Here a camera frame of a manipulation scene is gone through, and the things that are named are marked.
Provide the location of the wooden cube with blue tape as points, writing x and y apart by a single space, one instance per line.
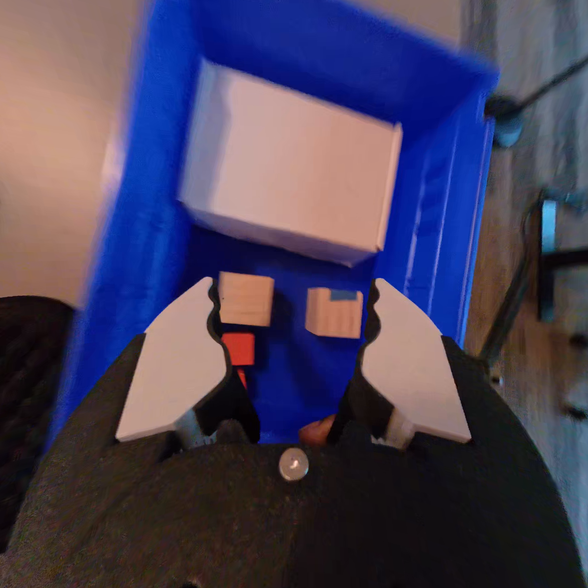
333 317

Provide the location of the black office chair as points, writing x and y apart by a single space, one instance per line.
503 110

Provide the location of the white cardboard box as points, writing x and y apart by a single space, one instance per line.
294 170

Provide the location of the plain wooden cube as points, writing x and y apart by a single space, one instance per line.
246 298

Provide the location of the red cube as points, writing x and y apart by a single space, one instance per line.
239 349

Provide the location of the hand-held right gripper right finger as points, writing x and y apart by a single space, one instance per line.
409 367

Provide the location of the black desk leg frame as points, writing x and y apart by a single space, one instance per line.
547 294

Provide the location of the blue plastic bin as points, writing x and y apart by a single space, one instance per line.
321 46

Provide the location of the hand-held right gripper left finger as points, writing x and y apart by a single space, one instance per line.
174 367

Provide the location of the person's right hand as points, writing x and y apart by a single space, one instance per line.
317 432

